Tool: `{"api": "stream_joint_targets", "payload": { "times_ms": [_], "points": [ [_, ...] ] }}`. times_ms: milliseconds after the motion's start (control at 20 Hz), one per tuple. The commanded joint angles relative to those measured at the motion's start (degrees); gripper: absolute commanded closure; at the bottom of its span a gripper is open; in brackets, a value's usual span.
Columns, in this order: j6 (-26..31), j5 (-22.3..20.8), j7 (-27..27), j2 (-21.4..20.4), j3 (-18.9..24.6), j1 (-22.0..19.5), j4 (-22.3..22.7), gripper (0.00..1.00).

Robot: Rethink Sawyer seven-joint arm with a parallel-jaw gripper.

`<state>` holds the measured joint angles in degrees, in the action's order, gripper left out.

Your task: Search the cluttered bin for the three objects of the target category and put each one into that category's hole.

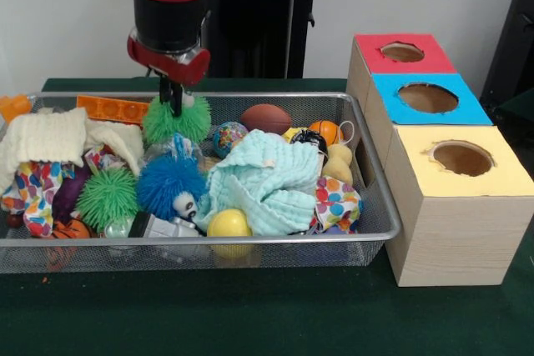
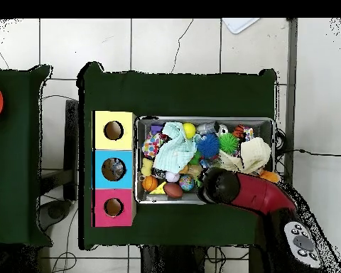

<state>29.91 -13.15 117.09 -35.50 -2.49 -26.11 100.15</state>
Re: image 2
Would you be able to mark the blue spiky toy with face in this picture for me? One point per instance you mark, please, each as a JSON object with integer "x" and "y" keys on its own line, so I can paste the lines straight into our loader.
{"x": 207, "y": 145}

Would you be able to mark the clear plastic packet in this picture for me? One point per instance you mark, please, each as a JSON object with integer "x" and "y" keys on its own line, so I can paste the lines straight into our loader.
{"x": 118, "y": 167}

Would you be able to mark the cream ribbed cloth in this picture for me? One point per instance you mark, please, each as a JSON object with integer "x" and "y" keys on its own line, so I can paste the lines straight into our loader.
{"x": 255, "y": 155}

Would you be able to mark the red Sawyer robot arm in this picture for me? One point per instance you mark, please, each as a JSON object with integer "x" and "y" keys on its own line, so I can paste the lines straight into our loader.
{"x": 258, "y": 193}

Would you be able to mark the wooden box with three holes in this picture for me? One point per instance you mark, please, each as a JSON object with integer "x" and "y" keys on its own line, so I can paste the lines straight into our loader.
{"x": 125, "y": 196}

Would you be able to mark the shallow clear mesh bin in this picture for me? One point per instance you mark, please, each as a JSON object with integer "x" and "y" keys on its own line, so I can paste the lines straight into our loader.
{"x": 261, "y": 128}

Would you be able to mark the mint ribbed cloth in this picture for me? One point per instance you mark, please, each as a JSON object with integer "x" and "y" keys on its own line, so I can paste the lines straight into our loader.
{"x": 173, "y": 153}

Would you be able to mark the polka dot paper wad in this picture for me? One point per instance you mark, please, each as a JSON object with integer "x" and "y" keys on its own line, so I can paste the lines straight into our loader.
{"x": 150, "y": 146}

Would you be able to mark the plain yellow ball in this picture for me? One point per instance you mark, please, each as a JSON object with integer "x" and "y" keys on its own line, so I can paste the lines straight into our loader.
{"x": 189, "y": 130}

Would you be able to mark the colourful globe ball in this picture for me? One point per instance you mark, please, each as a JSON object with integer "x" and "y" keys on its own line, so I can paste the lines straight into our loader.
{"x": 186, "y": 182}

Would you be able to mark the small orange basketball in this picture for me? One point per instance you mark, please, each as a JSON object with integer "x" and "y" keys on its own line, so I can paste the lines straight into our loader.
{"x": 149, "y": 184}

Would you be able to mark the small brown football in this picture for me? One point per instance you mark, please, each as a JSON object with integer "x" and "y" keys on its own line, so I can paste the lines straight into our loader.
{"x": 173, "y": 190}

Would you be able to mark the yellow cheese wedge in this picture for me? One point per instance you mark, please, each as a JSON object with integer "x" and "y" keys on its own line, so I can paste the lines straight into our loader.
{"x": 159, "y": 190}

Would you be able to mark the large green spiky ball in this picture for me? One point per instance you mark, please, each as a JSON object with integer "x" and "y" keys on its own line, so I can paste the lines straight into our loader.
{"x": 228, "y": 142}

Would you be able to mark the black upright panel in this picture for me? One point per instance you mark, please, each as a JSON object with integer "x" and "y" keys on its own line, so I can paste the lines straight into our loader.
{"x": 71, "y": 142}

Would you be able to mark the white tray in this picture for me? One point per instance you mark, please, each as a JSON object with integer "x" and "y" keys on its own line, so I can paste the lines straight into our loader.
{"x": 238, "y": 24}

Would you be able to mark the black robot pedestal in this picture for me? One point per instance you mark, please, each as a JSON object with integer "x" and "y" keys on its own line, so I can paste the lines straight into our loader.
{"x": 173, "y": 261}

